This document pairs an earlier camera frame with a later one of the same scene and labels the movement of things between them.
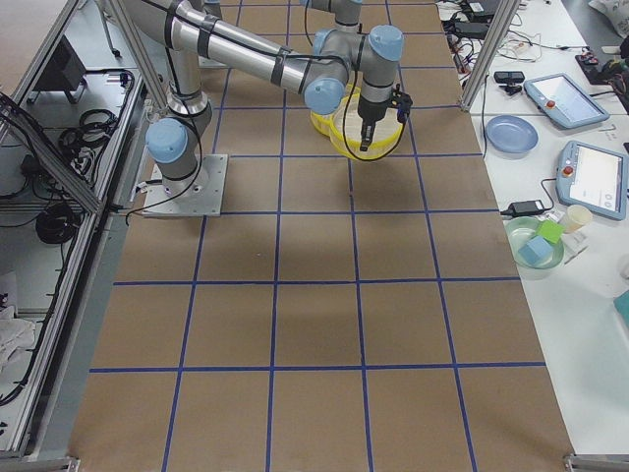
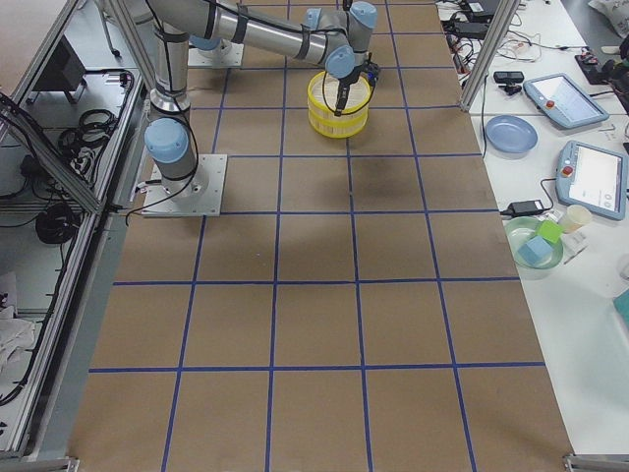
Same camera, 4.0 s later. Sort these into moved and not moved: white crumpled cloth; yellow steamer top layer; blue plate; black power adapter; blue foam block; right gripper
Moved: right gripper; yellow steamer top layer
Not moved: black power adapter; white crumpled cloth; blue plate; blue foam block
